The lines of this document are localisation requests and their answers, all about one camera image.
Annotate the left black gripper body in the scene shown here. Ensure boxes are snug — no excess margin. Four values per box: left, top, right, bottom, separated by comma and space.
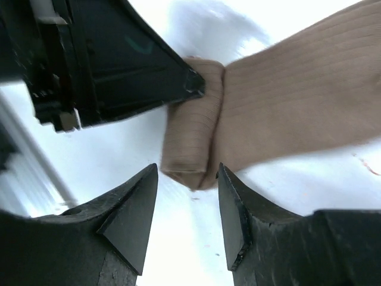
1, 1, 79, 132

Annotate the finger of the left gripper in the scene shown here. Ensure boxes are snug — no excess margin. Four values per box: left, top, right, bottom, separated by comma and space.
68, 1, 205, 127

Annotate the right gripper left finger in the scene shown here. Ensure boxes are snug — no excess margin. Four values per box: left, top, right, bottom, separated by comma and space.
1, 164, 158, 286

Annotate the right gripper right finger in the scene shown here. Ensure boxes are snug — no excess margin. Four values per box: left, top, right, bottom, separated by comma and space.
217, 165, 380, 285

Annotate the aluminium frame rail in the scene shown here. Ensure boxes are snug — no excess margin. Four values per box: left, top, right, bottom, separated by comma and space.
1, 98, 79, 217

